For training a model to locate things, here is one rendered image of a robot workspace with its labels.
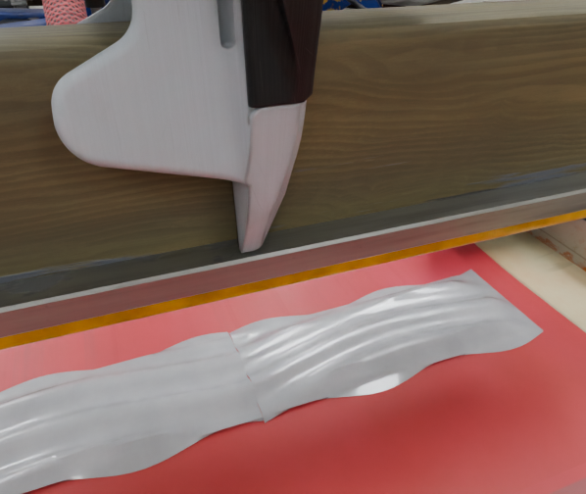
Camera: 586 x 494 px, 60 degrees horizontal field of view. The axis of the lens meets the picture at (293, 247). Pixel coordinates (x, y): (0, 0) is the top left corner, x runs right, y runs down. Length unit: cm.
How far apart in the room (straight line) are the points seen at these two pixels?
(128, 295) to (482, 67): 14
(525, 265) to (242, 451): 25
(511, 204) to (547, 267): 20
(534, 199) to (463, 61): 6
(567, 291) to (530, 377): 9
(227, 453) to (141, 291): 12
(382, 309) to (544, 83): 17
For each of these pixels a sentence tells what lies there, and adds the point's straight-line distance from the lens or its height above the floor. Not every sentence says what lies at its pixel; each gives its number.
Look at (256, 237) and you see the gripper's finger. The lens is 16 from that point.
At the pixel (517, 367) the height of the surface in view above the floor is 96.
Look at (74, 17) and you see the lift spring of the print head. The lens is 73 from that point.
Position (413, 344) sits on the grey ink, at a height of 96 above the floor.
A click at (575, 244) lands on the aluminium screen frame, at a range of 42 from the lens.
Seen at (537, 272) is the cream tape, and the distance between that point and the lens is 40.
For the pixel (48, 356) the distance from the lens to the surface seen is 33.
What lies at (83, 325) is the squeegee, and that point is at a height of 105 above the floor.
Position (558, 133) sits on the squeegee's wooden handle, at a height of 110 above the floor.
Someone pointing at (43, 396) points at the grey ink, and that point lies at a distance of 30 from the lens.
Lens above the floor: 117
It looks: 33 degrees down
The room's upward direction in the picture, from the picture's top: straight up
